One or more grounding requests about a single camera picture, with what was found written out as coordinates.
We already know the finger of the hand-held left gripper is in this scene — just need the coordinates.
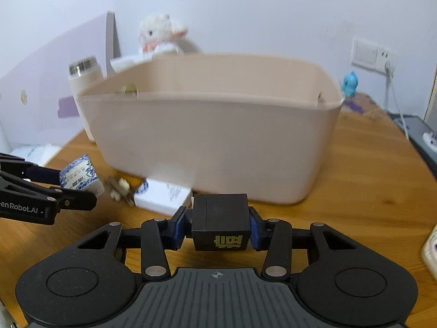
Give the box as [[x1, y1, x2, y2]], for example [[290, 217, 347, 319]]
[[0, 153, 69, 190], [0, 170, 98, 213]]

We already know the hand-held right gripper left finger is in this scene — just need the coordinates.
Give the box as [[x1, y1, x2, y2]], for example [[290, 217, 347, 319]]
[[77, 207, 195, 279]]

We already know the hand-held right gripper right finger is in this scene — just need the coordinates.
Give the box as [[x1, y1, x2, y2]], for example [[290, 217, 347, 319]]
[[247, 206, 359, 281]]

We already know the blue white patterned box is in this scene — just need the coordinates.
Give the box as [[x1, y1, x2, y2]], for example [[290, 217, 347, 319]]
[[59, 154, 105, 198]]

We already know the black cube box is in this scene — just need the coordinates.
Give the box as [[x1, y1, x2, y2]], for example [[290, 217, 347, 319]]
[[191, 193, 251, 253]]

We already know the beige plastic storage bin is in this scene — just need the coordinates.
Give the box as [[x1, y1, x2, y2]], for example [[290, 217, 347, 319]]
[[77, 53, 344, 206]]

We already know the white plastic bag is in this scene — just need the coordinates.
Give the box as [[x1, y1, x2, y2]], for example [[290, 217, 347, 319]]
[[10, 142, 63, 166]]

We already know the white box with blue print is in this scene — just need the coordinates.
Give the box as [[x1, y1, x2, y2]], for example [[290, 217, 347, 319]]
[[133, 178, 194, 216]]

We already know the small beige toy figure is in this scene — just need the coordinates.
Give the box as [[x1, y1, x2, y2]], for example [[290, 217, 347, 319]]
[[107, 175, 134, 207]]

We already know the lilac panel board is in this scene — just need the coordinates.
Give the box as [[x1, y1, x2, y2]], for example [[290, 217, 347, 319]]
[[0, 11, 122, 146]]

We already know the white thermos bottle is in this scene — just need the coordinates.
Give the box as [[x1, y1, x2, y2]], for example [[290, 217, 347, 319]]
[[67, 55, 104, 142]]

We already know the white cardboard box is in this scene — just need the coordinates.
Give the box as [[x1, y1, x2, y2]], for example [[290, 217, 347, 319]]
[[110, 52, 156, 76]]

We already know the purple card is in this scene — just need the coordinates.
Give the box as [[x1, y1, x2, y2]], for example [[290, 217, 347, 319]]
[[343, 97, 367, 114]]

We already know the blue figurine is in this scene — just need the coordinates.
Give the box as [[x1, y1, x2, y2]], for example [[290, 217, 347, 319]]
[[341, 72, 357, 99]]

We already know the cream plastic object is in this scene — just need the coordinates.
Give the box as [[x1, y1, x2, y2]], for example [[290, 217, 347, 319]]
[[420, 225, 437, 278]]

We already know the white plush sheep toy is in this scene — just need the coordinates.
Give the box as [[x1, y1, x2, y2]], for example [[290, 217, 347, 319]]
[[138, 14, 189, 55]]

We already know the grey device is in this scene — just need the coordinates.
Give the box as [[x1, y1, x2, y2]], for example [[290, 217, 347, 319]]
[[392, 114, 437, 182]]

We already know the white power strip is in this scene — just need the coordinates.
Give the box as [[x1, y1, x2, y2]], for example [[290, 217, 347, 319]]
[[423, 130, 437, 151]]

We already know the white cable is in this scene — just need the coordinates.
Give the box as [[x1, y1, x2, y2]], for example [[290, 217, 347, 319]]
[[386, 62, 412, 141]]

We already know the white wall switch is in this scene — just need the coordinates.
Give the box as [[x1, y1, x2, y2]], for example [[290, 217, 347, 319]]
[[352, 37, 378, 71]]

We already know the white wall socket with plug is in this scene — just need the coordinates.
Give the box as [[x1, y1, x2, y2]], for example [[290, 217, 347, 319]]
[[374, 45, 399, 77]]

